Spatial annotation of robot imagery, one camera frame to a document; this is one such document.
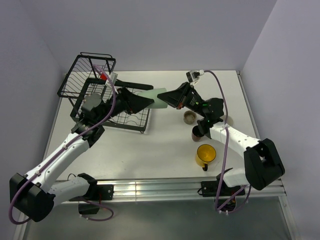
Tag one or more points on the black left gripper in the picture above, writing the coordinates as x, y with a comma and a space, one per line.
131, 103

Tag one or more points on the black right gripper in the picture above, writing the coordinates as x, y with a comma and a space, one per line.
179, 97

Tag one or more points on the pale green cup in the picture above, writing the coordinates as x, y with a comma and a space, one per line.
153, 94

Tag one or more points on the speckled beige cup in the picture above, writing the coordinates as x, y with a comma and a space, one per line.
189, 117

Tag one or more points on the dark maroon mug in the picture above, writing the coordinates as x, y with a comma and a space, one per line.
196, 135

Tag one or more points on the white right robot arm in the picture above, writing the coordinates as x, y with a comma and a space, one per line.
262, 163

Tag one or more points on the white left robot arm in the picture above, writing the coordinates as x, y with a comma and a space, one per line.
35, 193

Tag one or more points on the yellow mug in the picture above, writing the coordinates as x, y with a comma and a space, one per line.
205, 155

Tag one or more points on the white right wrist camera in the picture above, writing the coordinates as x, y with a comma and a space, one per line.
193, 76

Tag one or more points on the black wire dish rack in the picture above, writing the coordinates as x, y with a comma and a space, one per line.
82, 80

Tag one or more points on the aluminium mounting rail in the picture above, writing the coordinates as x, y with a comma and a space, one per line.
154, 190

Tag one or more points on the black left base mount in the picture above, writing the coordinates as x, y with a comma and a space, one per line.
100, 192

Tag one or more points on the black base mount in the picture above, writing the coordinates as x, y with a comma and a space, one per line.
208, 188
100, 192

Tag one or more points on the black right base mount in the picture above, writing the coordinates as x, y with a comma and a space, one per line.
208, 188

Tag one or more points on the black box under rail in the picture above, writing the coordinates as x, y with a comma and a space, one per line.
87, 209

